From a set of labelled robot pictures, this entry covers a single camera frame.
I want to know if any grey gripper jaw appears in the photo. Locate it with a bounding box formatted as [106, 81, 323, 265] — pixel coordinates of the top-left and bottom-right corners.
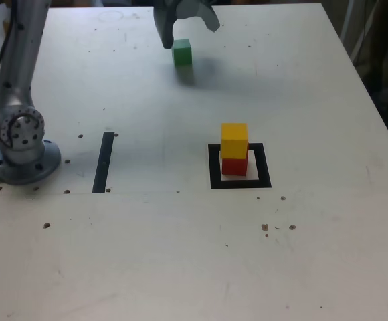
[175, 0, 221, 33]
[153, 0, 179, 50]

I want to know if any green cube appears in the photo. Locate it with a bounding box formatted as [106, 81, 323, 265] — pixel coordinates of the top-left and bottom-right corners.
[172, 38, 193, 67]

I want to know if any yellow cube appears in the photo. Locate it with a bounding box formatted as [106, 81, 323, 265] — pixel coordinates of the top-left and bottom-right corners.
[220, 122, 249, 160]

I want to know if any red cube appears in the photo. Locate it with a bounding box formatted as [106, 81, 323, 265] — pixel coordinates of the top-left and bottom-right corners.
[220, 142, 250, 177]

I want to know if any black tape square outline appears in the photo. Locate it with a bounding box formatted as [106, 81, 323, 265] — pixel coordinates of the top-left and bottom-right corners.
[207, 142, 272, 190]

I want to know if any black tape strip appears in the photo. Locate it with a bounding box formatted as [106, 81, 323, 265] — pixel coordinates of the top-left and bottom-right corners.
[92, 131, 114, 194]

